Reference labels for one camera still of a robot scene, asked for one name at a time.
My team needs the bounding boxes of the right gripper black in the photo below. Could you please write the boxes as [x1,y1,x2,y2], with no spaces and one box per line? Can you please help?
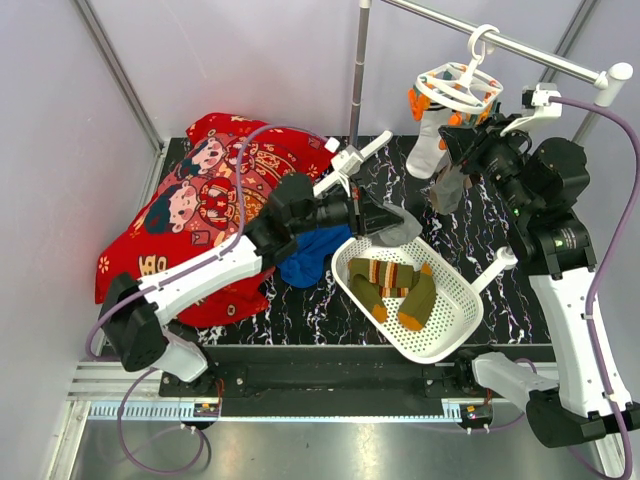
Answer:
[441,112,536,219]

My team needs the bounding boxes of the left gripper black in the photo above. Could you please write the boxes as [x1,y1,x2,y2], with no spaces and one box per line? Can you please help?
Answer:
[291,176,405,241]

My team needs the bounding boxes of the grey sock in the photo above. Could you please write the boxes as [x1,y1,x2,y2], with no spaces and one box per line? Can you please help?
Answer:
[371,202,423,248]
[430,163,473,215]

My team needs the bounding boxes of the white round clip hanger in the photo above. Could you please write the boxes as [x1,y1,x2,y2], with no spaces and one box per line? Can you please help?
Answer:
[408,24,503,126]

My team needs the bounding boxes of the green striped sock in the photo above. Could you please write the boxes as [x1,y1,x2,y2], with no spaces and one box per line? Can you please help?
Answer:
[397,263,437,331]
[348,258,419,323]

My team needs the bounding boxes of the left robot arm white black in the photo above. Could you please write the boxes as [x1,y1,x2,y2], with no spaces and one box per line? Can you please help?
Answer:
[97,173,403,396]

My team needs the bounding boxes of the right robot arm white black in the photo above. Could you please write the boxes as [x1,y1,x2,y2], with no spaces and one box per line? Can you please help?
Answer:
[439,116,639,448]

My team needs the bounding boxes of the white black striped sock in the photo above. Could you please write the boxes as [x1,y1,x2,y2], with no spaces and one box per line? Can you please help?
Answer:
[406,108,451,179]

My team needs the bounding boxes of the blue towel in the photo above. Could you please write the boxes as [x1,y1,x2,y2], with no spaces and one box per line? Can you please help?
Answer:
[278,225,352,289]

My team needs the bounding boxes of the silver clothes rack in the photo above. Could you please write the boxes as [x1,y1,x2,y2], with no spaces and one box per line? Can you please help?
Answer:
[306,0,635,296]

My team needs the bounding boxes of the red cartoon print pillow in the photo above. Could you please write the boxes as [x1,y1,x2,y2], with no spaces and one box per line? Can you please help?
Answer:
[95,112,333,304]

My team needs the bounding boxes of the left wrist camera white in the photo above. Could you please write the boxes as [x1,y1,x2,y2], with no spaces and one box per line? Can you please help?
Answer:
[325,145,365,190]

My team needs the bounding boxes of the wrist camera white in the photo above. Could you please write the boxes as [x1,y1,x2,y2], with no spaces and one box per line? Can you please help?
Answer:
[500,83,562,137]
[325,145,365,190]

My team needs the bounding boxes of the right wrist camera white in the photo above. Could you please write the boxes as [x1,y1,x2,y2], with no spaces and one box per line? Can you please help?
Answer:
[500,83,562,137]

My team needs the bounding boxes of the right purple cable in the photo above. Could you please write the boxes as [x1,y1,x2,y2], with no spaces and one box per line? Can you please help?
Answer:
[549,97,640,479]

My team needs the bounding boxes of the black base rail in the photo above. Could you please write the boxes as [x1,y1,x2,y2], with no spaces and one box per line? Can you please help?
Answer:
[159,346,486,399]

